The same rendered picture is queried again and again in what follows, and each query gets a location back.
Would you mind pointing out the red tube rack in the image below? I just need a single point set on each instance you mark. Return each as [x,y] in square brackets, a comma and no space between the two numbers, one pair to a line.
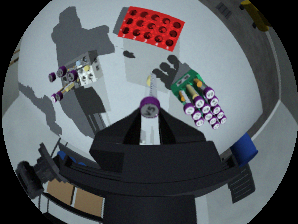
[147,20]

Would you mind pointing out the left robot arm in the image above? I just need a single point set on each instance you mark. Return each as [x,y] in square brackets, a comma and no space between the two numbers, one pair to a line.
[43,172]

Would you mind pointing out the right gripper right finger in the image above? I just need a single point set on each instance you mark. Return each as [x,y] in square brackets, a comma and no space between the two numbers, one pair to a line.
[178,132]

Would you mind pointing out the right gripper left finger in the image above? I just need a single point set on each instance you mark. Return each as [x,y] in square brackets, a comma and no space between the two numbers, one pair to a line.
[122,130]

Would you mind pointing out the green tube rack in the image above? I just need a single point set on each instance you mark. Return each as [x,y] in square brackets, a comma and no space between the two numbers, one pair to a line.
[184,81]

